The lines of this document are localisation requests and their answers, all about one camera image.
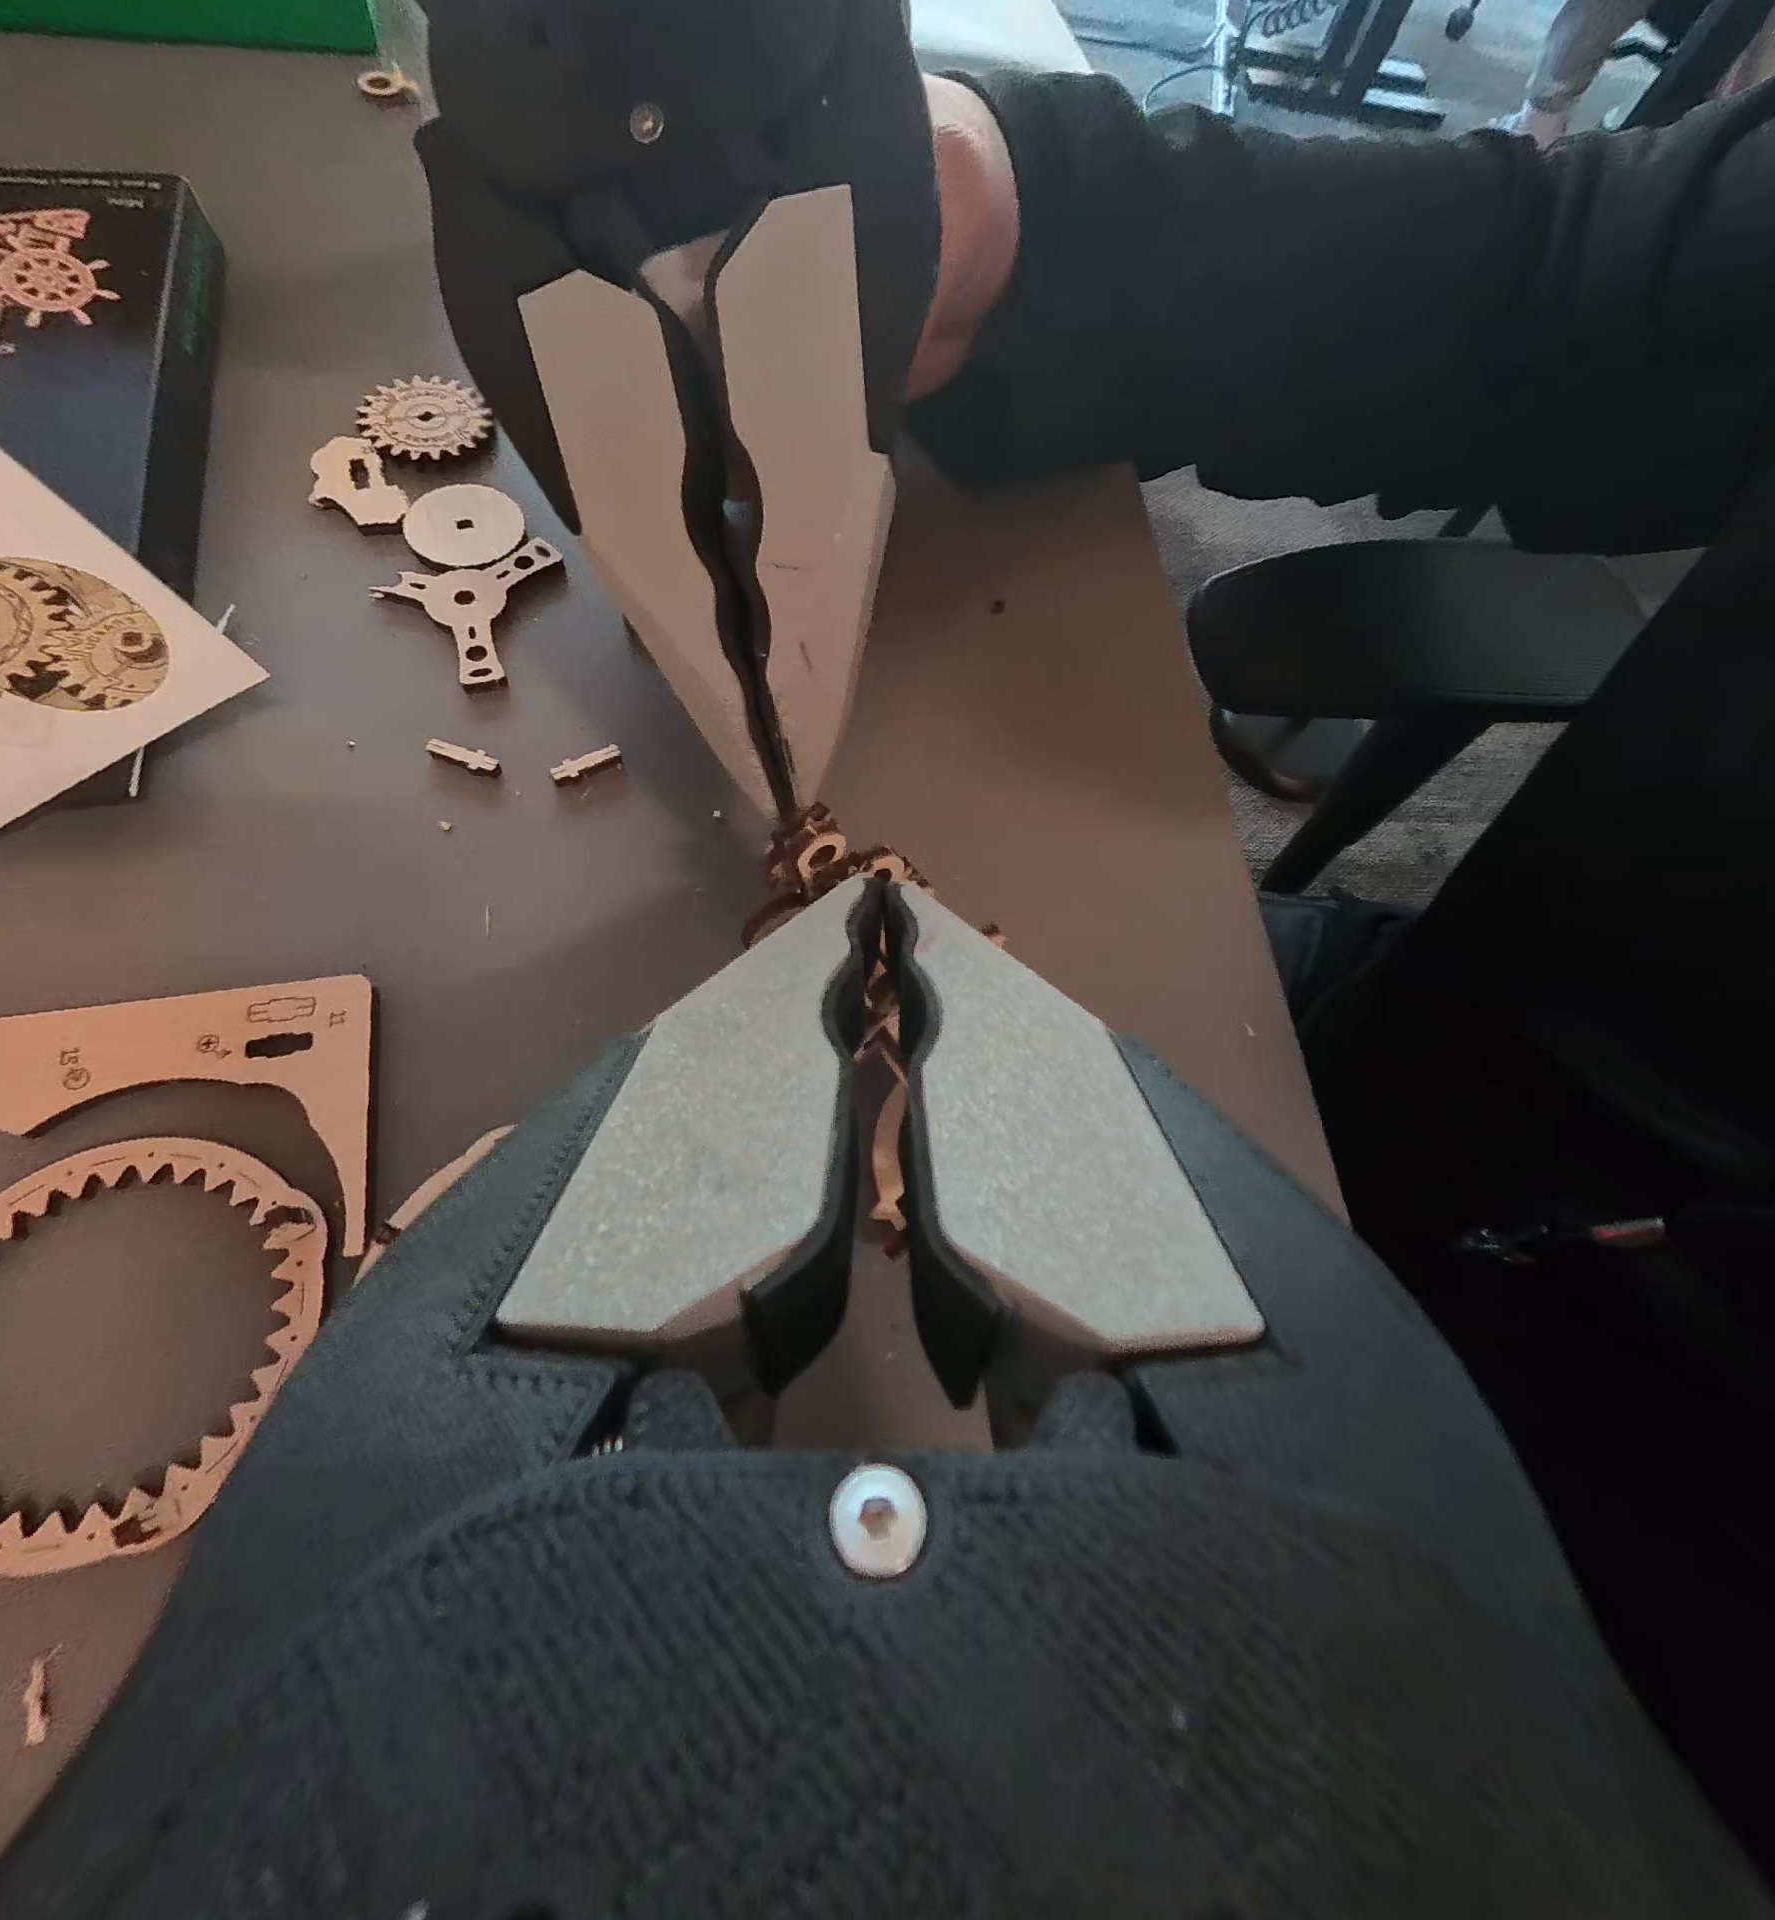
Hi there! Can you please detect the person's right hand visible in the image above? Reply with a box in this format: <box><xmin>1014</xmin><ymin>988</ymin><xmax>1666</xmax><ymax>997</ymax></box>
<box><xmin>902</xmin><ymin>76</ymin><xmax>1025</xmax><ymax>406</ymax></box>

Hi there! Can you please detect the person's right forearm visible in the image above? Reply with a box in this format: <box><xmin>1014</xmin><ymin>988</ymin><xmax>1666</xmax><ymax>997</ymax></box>
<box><xmin>902</xmin><ymin>67</ymin><xmax>1775</xmax><ymax>558</ymax></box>

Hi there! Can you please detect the printed assembly instruction sheet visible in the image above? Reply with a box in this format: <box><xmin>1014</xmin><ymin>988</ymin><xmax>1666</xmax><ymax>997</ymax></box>
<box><xmin>0</xmin><ymin>394</ymin><xmax>270</xmax><ymax>872</ymax></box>

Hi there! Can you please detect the wooden inner-toothed ring gear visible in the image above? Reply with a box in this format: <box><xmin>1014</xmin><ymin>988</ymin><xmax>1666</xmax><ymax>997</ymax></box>
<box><xmin>0</xmin><ymin>1134</ymin><xmax>337</xmax><ymax>1579</ymax></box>

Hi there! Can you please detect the wooden spur gear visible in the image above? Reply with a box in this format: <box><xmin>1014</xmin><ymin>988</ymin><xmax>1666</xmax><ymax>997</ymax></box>
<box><xmin>355</xmin><ymin>377</ymin><xmax>491</xmax><ymax>470</ymax></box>

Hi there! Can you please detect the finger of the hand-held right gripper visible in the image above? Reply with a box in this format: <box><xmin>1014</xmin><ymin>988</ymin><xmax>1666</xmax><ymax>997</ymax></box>
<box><xmin>515</xmin><ymin>251</ymin><xmax>798</xmax><ymax>831</ymax></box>
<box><xmin>704</xmin><ymin>181</ymin><xmax>899</xmax><ymax>826</ymax></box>

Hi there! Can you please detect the black model kit box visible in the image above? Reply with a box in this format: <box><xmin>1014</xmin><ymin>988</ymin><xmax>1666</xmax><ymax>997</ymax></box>
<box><xmin>0</xmin><ymin>167</ymin><xmax>224</xmax><ymax>602</ymax></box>

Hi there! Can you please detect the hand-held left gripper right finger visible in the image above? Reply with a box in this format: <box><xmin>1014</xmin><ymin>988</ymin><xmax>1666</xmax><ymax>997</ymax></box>
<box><xmin>884</xmin><ymin>883</ymin><xmax>1268</xmax><ymax>1411</ymax></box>

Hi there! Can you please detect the small wooden crown piece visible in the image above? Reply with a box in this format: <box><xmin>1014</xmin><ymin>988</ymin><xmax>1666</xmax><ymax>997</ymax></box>
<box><xmin>306</xmin><ymin>437</ymin><xmax>407</xmax><ymax>530</ymax></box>

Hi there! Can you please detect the three-armed wooden piece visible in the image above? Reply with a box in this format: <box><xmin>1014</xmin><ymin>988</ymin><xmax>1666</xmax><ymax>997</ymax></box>
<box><xmin>369</xmin><ymin>541</ymin><xmax>568</xmax><ymax>694</ymax></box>

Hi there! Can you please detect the black office chair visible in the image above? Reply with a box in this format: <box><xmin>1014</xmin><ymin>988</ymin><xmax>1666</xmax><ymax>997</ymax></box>
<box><xmin>1187</xmin><ymin>541</ymin><xmax>1646</xmax><ymax>904</ymax></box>

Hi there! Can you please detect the green plastic bin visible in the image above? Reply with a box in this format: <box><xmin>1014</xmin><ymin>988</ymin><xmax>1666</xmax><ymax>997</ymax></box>
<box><xmin>152</xmin><ymin>0</ymin><xmax>383</xmax><ymax>53</ymax></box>

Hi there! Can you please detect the round wooden disc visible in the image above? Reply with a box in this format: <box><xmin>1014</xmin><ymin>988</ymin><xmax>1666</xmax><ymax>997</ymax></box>
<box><xmin>402</xmin><ymin>482</ymin><xmax>524</xmax><ymax>573</ymax></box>

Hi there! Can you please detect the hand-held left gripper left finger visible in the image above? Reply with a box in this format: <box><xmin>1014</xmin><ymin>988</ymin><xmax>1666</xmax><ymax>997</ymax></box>
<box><xmin>491</xmin><ymin>872</ymin><xmax>890</xmax><ymax>1397</ymax></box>

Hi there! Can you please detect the wooden sheet corner offcut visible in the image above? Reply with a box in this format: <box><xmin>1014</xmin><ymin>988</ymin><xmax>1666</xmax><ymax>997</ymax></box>
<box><xmin>0</xmin><ymin>974</ymin><xmax>375</xmax><ymax>1258</ymax></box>

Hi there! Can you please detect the wooden ringed model assembly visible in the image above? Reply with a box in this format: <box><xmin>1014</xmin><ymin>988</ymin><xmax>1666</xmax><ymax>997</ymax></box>
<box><xmin>742</xmin><ymin>803</ymin><xmax>1009</xmax><ymax>1084</ymax></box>

